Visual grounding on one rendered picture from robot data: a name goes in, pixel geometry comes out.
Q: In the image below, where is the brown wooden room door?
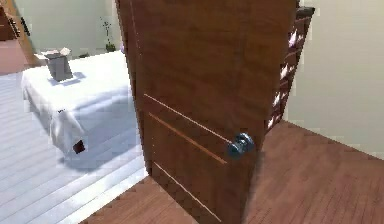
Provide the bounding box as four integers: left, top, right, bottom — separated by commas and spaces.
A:
114, 0, 299, 224

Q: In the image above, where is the grey round door knob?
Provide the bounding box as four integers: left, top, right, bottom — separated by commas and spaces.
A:
227, 132, 256, 159

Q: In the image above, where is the brown bookshelf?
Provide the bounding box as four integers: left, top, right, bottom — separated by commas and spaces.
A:
264, 5, 316, 135

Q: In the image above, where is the white bed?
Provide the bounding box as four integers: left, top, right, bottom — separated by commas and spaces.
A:
20, 49, 140, 160

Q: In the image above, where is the green house plant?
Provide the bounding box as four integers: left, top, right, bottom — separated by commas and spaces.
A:
100, 17, 118, 54

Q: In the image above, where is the grey open cardboard box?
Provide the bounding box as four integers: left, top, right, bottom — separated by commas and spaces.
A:
40, 47, 74, 83

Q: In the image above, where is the brown wooden cupboard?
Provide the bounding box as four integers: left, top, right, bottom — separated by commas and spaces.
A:
0, 0, 40, 67

